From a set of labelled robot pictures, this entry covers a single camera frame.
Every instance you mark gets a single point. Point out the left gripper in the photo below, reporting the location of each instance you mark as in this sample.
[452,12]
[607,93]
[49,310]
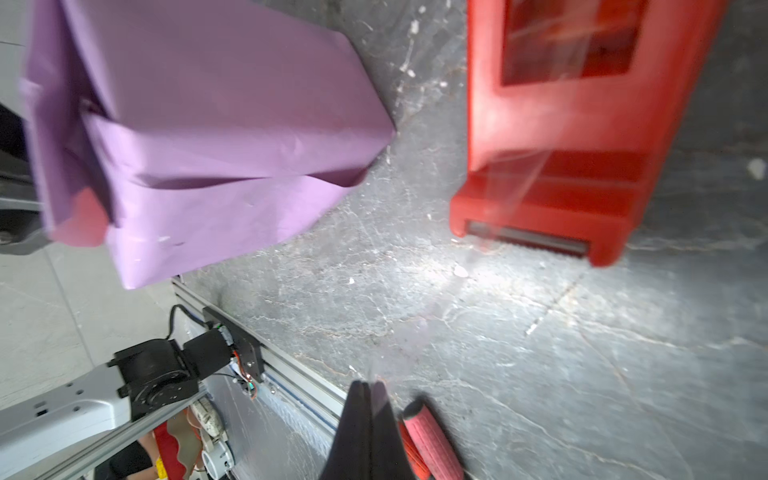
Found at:
[22,231]

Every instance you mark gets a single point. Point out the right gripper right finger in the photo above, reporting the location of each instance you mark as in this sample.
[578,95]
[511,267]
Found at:
[388,458]

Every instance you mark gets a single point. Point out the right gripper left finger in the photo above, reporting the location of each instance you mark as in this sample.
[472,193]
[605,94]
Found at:
[350,454]

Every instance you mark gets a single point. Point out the pink wrapping paper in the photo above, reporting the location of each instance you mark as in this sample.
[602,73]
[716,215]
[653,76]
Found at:
[184,133]

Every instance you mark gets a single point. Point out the red tape dispenser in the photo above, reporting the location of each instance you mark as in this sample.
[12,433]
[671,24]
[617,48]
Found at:
[572,107]

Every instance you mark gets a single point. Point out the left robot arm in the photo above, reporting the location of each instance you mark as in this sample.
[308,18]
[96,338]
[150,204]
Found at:
[136,382]

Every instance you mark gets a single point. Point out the red handled screwdriver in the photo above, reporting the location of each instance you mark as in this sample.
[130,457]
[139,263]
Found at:
[416,462]

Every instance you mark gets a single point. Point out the aluminium mounting rail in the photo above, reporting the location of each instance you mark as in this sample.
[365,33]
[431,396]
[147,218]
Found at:
[281,428]

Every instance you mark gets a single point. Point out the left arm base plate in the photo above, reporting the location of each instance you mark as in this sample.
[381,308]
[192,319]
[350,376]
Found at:
[249,361]

